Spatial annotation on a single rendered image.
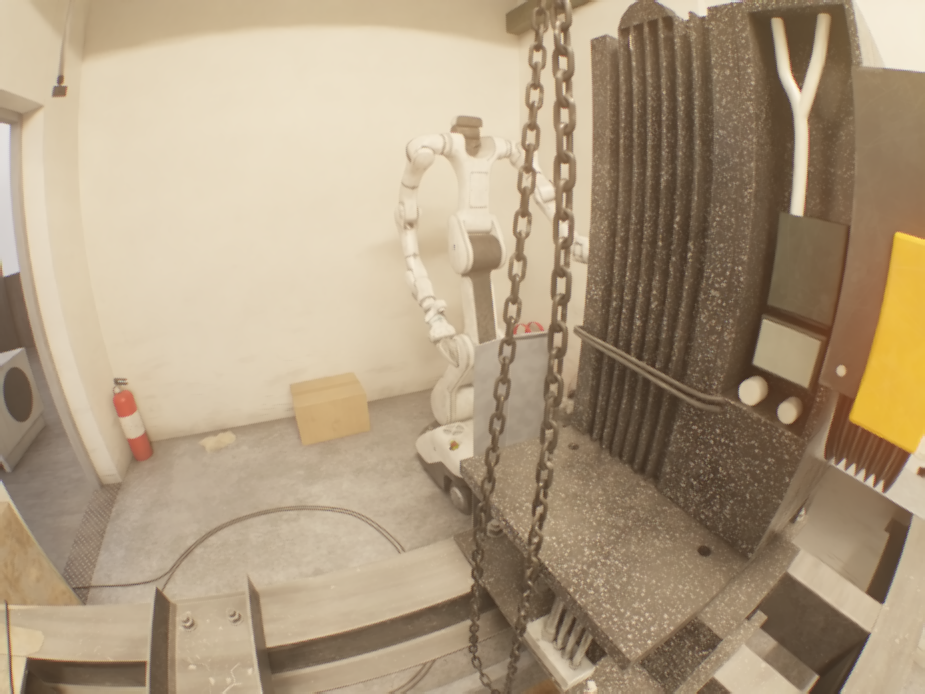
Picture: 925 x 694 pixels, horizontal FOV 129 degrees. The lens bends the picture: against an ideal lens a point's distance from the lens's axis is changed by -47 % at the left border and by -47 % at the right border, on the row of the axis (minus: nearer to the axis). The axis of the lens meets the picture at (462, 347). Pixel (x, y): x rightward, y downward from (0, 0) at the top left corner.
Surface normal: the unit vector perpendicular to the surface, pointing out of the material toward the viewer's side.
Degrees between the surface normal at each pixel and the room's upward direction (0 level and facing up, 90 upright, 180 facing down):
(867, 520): 90
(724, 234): 90
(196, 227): 90
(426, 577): 0
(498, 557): 0
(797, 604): 90
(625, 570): 0
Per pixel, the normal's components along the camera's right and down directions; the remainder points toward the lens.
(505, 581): 0.00, -0.93
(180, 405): 0.43, 0.33
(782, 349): -0.90, 0.16
